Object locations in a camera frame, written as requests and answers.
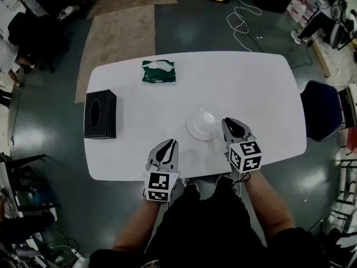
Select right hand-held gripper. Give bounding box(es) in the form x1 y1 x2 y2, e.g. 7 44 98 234
221 117 263 175

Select person's left forearm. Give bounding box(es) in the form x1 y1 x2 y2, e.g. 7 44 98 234
112 199 163 255

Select brown floor rug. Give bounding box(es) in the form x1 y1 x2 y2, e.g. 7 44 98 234
74 4 156 104

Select green tissue packet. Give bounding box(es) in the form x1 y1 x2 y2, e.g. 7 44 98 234
141 59 179 85

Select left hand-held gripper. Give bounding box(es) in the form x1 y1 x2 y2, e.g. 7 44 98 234
143 138 181 204

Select black office chair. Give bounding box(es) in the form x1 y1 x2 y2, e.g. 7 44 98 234
7 11 69 73

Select wooden plank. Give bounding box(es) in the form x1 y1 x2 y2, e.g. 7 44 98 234
310 40 332 79

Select black leather tissue box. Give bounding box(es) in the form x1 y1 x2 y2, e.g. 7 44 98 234
83 89 118 140

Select black wrist strap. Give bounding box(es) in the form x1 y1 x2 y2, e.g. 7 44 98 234
232 171 252 184

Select metal frame rack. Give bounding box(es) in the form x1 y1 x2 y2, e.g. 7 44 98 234
329 149 357 235

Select person's right forearm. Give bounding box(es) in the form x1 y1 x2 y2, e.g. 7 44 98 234
243 170 296 247

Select red bag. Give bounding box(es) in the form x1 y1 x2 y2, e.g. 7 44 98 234
347 127 357 156

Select dark floor cable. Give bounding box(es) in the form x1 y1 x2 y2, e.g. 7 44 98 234
245 32 313 70

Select person's black clothing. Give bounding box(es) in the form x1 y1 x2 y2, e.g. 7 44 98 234
88 177 327 268

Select dark blue chair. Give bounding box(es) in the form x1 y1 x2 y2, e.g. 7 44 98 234
299 79 344 143

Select person's left shoe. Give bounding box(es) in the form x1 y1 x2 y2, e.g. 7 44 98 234
180 177 201 195

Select black frame chair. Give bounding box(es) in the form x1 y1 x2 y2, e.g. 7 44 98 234
0 154 61 213

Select white power strip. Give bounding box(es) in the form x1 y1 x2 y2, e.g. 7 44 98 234
70 247 85 262

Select white floor cable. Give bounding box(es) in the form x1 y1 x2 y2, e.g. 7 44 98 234
226 0 263 53

